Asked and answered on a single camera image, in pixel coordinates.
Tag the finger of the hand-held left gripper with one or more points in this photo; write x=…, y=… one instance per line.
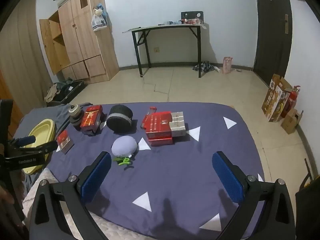
x=40, y=148
x=25, y=140

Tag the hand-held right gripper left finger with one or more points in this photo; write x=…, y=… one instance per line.
x=96, y=177

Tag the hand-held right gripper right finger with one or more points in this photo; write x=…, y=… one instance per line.
x=227, y=177

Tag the yellow plastic basin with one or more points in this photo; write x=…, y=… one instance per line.
x=42, y=130

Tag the small red cigarette pack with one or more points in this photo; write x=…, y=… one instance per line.
x=65, y=141

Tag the white round tin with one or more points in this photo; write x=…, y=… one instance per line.
x=74, y=109

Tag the black carton with red face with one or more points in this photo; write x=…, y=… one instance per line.
x=91, y=117

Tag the large black foam disc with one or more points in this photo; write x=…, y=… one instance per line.
x=119, y=121

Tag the silver gold cigarette pack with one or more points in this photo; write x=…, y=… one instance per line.
x=178, y=124

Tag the large red box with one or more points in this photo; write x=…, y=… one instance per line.
x=157, y=123

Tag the red lighter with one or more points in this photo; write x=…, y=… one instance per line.
x=152, y=110

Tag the orange curtain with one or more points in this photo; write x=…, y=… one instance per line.
x=17, y=115

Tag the grey blanket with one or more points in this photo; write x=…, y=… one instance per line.
x=60, y=116

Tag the purple sheet with white triangles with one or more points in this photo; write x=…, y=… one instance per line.
x=175, y=175

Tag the black suitcase with clothes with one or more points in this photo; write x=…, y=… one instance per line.
x=66, y=91

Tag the dark furniture piece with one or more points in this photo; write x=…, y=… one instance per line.
x=308, y=200

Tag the small brown cardboard box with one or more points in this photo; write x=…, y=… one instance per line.
x=291, y=121

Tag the beige curtain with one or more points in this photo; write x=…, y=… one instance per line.
x=17, y=55

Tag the printed cardboard box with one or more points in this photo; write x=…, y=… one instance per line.
x=275, y=98

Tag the red fire extinguisher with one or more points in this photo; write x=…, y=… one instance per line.
x=290, y=102

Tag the pink bag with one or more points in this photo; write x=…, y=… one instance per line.
x=227, y=65

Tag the wooden wardrobe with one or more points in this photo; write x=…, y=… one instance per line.
x=82, y=42

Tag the checked clothes pile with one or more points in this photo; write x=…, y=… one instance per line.
x=203, y=66

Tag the white plastic bag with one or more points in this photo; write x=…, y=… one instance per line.
x=98, y=23

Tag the blue bag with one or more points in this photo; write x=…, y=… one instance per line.
x=102, y=8

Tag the dark brown door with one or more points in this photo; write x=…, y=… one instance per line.
x=272, y=30

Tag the red snack packet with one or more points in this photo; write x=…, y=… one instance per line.
x=192, y=21

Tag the black-legged folding table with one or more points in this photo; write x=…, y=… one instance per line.
x=165, y=27

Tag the black panel with round holes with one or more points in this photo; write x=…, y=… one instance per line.
x=192, y=15

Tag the beige wall socket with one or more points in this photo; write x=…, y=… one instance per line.
x=156, y=50

